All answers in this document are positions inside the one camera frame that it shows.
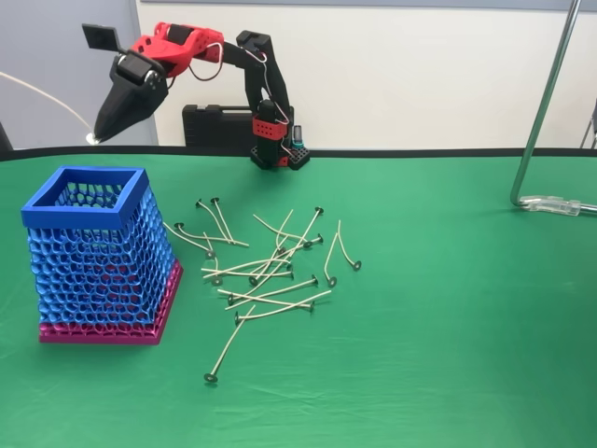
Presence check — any green table cloth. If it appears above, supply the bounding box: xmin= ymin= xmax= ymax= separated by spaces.
xmin=0 ymin=149 xmax=597 ymax=448

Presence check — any candle wick with metal base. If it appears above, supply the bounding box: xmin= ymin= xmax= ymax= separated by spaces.
xmin=201 ymin=231 xmax=222 ymax=287
xmin=252 ymin=213 xmax=313 ymax=249
xmin=227 ymin=279 xmax=262 ymax=304
xmin=200 ymin=265 xmax=296 ymax=280
xmin=203 ymin=303 xmax=257 ymax=384
xmin=279 ymin=205 xmax=326 ymax=265
xmin=162 ymin=221 xmax=215 ymax=259
xmin=242 ymin=234 xmax=326 ymax=272
xmin=336 ymin=218 xmax=363 ymax=272
xmin=227 ymin=274 xmax=320 ymax=304
xmin=174 ymin=221 xmax=251 ymax=247
xmin=275 ymin=208 xmax=295 ymax=256
xmin=194 ymin=199 xmax=232 ymax=244
xmin=215 ymin=287 xmax=317 ymax=312
xmin=233 ymin=289 xmax=334 ymax=324
xmin=249 ymin=249 xmax=284 ymax=286
xmin=0 ymin=71 xmax=100 ymax=144
xmin=324 ymin=231 xmax=340 ymax=287
xmin=210 ymin=197 xmax=234 ymax=243

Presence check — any clear plastic pole clamp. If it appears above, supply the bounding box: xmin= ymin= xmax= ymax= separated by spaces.
xmin=520 ymin=194 xmax=597 ymax=217

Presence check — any black plastic tool case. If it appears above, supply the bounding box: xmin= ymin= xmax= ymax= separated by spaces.
xmin=181 ymin=103 xmax=257 ymax=149

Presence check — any blue lattice basket, magenta base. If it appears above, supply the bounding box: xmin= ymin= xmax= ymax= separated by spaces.
xmin=20 ymin=165 xmax=185 ymax=346

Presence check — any red white servo cable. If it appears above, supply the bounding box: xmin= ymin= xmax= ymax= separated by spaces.
xmin=249 ymin=45 xmax=296 ymax=128
xmin=187 ymin=42 xmax=226 ymax=81

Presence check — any chrome metal stand pole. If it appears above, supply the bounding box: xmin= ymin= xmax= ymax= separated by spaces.
xmin=509 ymin=0 xmax=584 ymax=209

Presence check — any black metal frame chair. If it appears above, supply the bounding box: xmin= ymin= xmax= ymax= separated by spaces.
xmin=579 ymin=96 xmax=597 ymax=150

